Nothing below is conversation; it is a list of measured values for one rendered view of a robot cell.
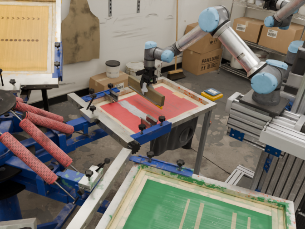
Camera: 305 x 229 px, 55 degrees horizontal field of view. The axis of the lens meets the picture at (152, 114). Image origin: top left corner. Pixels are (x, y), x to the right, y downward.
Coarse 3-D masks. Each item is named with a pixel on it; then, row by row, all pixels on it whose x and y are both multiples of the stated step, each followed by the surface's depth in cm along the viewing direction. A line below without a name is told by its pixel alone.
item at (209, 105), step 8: (160, 80) 246; (168, 80) 245; (128, 88) 227; (176, 88) 238; (184, 88) 234; (192, 96) 227; (200, 96) 224; (208, 104) 214; (192, 112) 202; (200, 112) 205; (112, 120) 186; (176, 120) 191; (184, 120) 196; (120, 128) 179
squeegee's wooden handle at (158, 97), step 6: (132, 78) 206; (132, 84) 208; (138, 84) 202; (138, 90) 204; (150, 90) 194; (150, 96) 196; (156, 96) 191; (162, 96) 188; (156, 102) 193; (162, 102) 190
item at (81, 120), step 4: (72, 120) 173; (76, 120) 173; (80, 120) 174; (84, 120) 174; (72, 124) 169; (76, 124) 170; (80, 124) 172; (88, 124) 176; (92, 124) 178; (76, 128) 171; (80, 128) 173
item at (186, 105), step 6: (174, 102) 220; (180, 102) 221; (186, 102) 221; (186, 108) 213; (192, 108) 214; (132, 114) 200; (150, 114) 202; (168, 114) 204; (174, 114) 204; (120, 120) 193; (126, 120) 193; (132, 120) 194; (138, 120) 194; (126, 126) 187; (132, 126) 188
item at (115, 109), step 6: (156, 90) 235; (162, 90) 236; (168, 90) 236; (132, 96) 223; (138, 96) 224; (168, 96) 227; (174, 96) 228; (114, 102) 213; (132, 102) 215; (102, 108) 204; (108, 108) 205; (114, 108) 206; (120, 108) 206; (138, 108) 208; (144, 108) 209; (114, 114) 198; (120, 114) 199; (126, 114) 200
